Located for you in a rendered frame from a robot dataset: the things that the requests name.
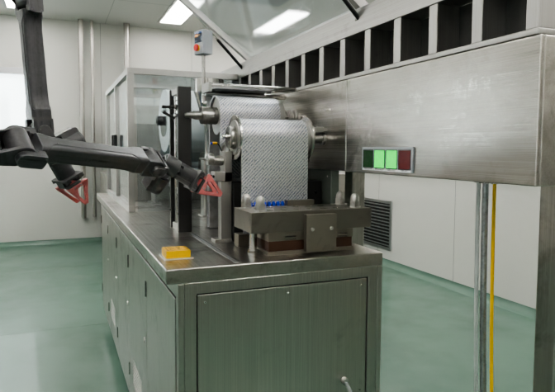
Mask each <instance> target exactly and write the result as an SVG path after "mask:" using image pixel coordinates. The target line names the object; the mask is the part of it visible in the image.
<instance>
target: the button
mask: <svg viewBox="0 0 555 392"><path fill-rule="evenodd" d="M162 255H163V256H164V257H165V258H166V259H170V258H181V257H191V250H190V249H189V248H187V247H186V246H176V247H163V248H162Z"/></svg>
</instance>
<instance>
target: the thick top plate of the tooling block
mask: <svg viewBox="0 0 555 392"><path fill-rule="evenodd" d="M349 206H350V204H348V203H345V205H335V204H314V205H293V206H287V205H272V206H266V211H265V212H255V211H254V210H255V206H251V207H252V208H251V209H242V208H240V207H235V227H237V228H239V229H242V230H244V231H246V232H248V233H250V234H266V233H279V232H293V231H304V215H306V214H324V213H335V214H337V222H336V229H348V228H362V227H371V217H372V208H369V207H365V206H361V207H360V208H350V207H349Z"/></svg>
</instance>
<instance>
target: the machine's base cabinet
mask: <svg viewBox="0 0 555 392"><path fill-rule="evenodd" d="M101 223H102V279H103V283H102V291H103V306H104V310H105V312H106V315H107V320H108V323H109V326H110V329H111V334H112V336H113V340H114V343H115V345H116V350H117V353H118V356H119V359H120V362H121V367H122V370H123V373H124V376H125V379H126V383H127V387H128V390H129V392H348V390H347V388H346V386H345V385H343V384H342V383H341V379H342V377H344V376H345V377H347V378H348V379H349V386H350V388H351V389H352V391H353V392H380V360H381V317H382V265H377V266H369V267H351V268H343V269H334V270H324V271H315V272H298V273H289V274H281V275H271V276H255V277H245V278H236V279H228V280H219V281H202V282H193V283H183V284H175V285H166V284H165V283H164V281H163V280H162V279H161V278H160V276H159V275H158V274H157V272H156V271H155V270H154V269H153V268H152V266H150V264H149V263H148V262H147V260H146V259H145V258H144V256H143V255H142V254H141V253H140V251H139V250H138V249H137V248H136V246H135V245H134V244H133V243H132V242H131V241H130V239H129V238H128V237H127V236H126V234H125V233H124V232H123V230H122V229H121V228H120V226H119V225H118V224H117V223H116V221H115V220H114V219H113V218H112V217H111V216H110V214H109V213H108V212H107V210H106V209H105V208H104V207H103V205H102V215H101Z"/></svg>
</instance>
